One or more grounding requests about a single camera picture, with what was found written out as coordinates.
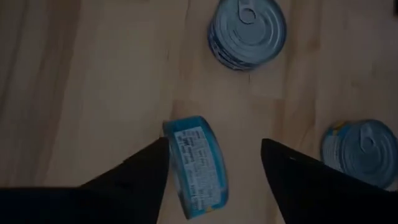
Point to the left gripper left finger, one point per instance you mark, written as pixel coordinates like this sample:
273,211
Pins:
109,202

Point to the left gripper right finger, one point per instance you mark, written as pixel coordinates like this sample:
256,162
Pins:
326,199

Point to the teal seafood can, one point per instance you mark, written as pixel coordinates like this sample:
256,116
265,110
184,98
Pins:
363,152
199,168

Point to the blue seafood can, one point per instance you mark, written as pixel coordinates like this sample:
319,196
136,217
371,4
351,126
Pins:
248,34

